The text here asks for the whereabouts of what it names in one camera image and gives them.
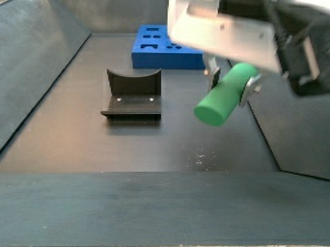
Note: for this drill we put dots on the blue foam shape board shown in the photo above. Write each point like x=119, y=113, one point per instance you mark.
x=157, y=52

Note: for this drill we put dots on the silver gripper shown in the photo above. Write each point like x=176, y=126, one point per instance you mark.
x=237, y=38

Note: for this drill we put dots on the green oval cylinder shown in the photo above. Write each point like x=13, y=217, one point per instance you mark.
x=218, y=104

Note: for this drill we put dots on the black curved fixture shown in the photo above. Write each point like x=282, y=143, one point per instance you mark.
x=135, y=95

